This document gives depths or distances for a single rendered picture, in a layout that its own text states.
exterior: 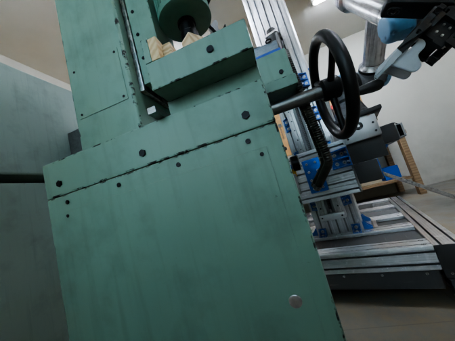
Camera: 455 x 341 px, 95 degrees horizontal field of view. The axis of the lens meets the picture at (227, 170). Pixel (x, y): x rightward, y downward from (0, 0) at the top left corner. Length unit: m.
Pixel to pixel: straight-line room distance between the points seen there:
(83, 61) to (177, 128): 0.48
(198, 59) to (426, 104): 4.25
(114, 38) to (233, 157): 0.57
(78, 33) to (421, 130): 4.27
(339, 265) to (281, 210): 0.78
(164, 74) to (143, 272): 0.40
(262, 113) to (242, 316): 0.37
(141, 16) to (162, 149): 0.51
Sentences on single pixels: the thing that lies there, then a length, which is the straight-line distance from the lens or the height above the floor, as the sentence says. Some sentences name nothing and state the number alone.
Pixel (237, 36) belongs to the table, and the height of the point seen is 0.87.
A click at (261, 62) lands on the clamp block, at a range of 0.68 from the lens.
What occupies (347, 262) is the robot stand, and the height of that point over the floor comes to 0.19.
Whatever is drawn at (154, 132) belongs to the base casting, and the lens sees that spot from 0.48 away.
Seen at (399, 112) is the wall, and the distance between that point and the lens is 4.35.
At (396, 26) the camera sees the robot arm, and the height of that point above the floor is 0.88.
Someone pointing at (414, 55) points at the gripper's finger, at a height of 0.77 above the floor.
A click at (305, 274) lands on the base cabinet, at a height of 0.44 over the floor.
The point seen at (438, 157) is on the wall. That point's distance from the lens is 4.43.
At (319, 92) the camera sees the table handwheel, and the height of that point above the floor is 0.80.
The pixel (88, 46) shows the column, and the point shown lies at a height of 1.17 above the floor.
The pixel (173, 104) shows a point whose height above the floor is 0.83.
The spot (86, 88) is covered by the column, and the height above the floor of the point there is 1.04.
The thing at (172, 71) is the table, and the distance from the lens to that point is 0.46.
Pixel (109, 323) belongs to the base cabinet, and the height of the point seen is 0.41.
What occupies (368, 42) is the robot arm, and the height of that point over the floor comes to 1.08.
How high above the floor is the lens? 0.60
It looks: 8 degrees up
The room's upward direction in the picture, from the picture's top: 16 degrees counter-clockwise
